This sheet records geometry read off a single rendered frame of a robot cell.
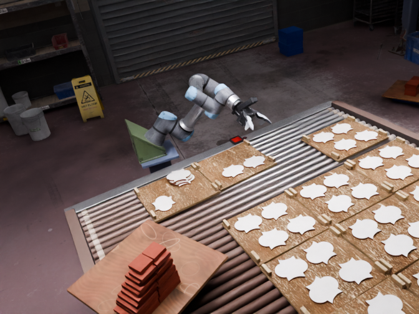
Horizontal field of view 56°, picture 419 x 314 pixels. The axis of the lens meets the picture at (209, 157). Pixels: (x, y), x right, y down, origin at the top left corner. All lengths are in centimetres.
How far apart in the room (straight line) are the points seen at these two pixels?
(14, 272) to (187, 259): 227
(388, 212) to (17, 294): 277
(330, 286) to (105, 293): 93
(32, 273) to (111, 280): 194
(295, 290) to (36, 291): 231
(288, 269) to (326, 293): 19
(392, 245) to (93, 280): 132
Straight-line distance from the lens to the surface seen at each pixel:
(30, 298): 351
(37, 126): 578
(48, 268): 366
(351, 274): 181
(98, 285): 183
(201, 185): 235
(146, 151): 279
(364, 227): 201
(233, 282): 182
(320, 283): 177
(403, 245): 196
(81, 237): 224
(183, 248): 183
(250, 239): 196
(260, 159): 248
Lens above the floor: 232
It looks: 32 degrees down
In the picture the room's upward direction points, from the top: 10 degrees counter-clockwise
